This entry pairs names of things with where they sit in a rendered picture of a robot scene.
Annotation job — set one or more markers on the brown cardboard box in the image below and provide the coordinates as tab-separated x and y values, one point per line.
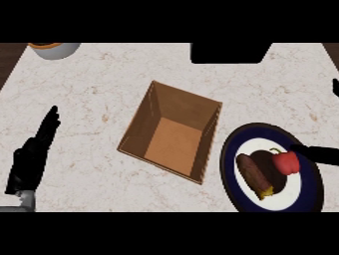
171	132

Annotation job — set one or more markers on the black appliance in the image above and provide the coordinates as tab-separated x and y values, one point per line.
230	53

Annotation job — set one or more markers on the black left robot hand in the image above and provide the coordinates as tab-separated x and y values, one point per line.
29	159

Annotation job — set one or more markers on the red bell pepper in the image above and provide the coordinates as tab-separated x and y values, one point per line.
286	162

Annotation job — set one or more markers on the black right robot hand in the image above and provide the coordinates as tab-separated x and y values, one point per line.
332	155

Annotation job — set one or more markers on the white bowl with orange rim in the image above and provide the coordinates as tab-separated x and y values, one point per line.
55	50

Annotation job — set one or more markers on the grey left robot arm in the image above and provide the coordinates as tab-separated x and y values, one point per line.
21	203

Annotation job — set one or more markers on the blue rimmed white plate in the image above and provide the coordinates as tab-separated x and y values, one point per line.
270	196

